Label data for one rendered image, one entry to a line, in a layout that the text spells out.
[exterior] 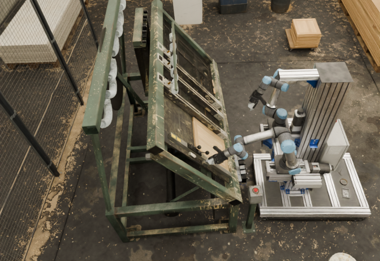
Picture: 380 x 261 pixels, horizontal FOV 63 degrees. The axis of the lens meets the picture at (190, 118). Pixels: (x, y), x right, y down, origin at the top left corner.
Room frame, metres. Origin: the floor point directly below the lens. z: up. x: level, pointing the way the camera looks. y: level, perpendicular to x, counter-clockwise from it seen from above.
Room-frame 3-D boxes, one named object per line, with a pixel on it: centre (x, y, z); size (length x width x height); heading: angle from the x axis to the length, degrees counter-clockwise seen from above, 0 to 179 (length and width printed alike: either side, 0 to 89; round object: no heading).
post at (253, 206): (1.44, -0.58, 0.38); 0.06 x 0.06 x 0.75; 89
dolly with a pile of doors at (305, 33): (4.92, -2.27, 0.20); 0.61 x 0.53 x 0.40; 174
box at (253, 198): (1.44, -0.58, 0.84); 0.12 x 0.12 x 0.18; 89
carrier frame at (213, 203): (2.49, 0.26, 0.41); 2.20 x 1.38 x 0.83; 179
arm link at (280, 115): (2.14, -0.97, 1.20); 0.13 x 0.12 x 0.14; 50
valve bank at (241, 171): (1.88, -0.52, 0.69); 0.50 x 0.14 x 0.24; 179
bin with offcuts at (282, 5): (6.22, -2.22, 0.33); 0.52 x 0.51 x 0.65; 174
